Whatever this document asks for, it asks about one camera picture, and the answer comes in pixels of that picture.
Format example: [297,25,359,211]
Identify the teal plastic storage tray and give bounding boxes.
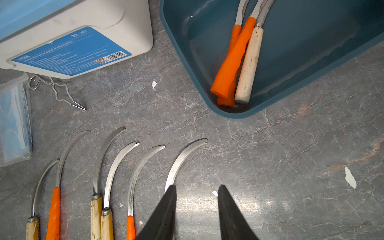
[160,1,384,119]

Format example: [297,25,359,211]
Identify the white paper scrap right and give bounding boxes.
[345,167,357,189]

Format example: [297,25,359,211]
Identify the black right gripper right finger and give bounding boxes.
[218,185,258,240]

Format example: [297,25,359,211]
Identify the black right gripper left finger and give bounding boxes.
[136,185,177,240]

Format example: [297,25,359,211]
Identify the silver metal tongs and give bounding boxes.
[28,75,87,111]

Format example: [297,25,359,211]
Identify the blue face masks pack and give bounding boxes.
[1,74,33,167]

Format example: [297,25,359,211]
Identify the white box with blue lid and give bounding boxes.
[1,0,153,80]

